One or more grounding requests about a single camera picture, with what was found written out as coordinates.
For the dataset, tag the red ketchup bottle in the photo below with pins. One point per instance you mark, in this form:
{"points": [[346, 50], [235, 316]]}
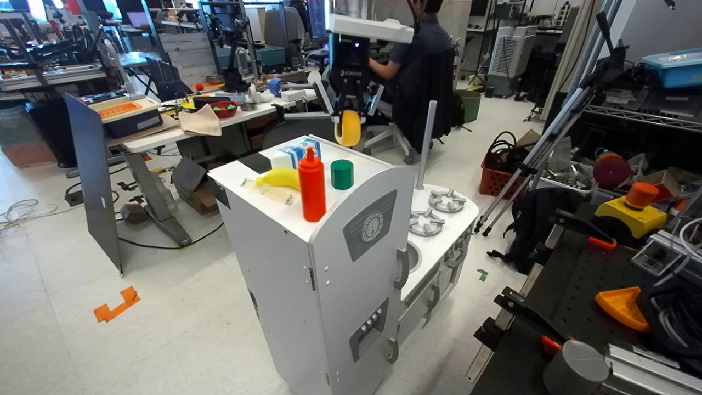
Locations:
{"points": [[311, 186]]}

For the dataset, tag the green cup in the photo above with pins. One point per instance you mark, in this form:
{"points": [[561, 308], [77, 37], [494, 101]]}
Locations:
{"points": [[340, 174]]}

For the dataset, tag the grey cylinder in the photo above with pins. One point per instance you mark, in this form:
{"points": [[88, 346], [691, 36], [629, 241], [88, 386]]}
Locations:
{"points": [[575, 368]]}

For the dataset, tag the white desk table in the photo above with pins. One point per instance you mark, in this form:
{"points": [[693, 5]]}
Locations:
{"points": [[242, 135]]}

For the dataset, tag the orange plastic wedge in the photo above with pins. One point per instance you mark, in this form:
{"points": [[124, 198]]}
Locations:
{"points": [[622, 306]]}

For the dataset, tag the white toy fridge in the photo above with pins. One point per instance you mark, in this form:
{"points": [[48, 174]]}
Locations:
{"points": [[327, 292]]}

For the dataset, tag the orange black clamp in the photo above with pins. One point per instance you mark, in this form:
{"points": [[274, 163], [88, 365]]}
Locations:
{"points": [[561, 219], [550, 338]]}

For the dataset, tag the yellow emergency stop button box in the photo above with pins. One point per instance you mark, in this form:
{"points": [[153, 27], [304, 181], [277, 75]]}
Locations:
{"points": [[634, 209]]}

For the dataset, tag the orange bracket on floor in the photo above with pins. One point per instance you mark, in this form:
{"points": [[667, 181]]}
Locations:
{"points": [[108, 311]]}

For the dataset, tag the white toy kitchen counter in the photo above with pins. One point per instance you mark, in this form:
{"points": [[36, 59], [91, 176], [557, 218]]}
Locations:
{"points": [[436, 245]]}

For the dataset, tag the person in dark shirt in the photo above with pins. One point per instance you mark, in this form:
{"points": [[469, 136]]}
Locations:
{"points": [[422, 71]]}

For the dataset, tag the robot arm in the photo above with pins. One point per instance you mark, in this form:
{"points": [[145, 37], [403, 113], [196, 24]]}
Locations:
{"points": [[349, 45]]}

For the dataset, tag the blue white carton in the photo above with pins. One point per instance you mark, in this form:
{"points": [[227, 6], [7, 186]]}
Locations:
{"points": [[292, 152]]}

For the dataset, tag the yellow toy banana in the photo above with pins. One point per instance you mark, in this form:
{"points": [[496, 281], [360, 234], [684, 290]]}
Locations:
{"points": [[282, 176]]}

